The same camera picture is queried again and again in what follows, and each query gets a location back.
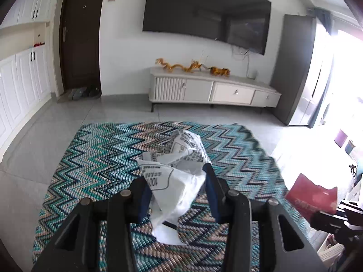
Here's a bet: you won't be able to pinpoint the teal zigzag woven rug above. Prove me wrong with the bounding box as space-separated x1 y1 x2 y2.
31 121 313 272

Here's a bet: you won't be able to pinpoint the golden tiger figurine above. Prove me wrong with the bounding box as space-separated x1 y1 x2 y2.
204 66 231 77

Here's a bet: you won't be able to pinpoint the grey double-door refrigerator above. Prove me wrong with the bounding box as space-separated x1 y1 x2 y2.
271 14 332 128

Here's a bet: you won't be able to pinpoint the shoes by door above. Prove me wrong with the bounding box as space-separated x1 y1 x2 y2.
67 87 101 101

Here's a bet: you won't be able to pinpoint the large black wall television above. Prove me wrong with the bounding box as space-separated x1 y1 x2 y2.
143 0 271 55

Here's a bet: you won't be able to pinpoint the golden dragon figurine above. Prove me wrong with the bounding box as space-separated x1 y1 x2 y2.
155 58 202 73

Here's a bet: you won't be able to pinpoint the blue small bin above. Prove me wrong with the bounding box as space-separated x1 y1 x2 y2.
345 140 355 155

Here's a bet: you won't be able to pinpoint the red wrapper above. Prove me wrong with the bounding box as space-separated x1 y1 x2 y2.
285 174 338 222

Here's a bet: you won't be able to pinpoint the white printed wrapper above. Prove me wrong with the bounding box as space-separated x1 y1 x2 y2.
136 130 211 246

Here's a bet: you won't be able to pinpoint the white low tv cabinet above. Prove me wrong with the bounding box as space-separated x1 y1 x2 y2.
149 67 281 108

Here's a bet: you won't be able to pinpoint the purple round stool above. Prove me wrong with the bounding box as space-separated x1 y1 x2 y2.
334 130 348 147

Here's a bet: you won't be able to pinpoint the white wall cabinet unit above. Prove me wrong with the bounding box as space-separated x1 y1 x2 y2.
1 0 51 154

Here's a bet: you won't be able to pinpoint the tv power cable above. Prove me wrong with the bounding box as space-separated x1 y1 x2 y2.
231 45 259 79

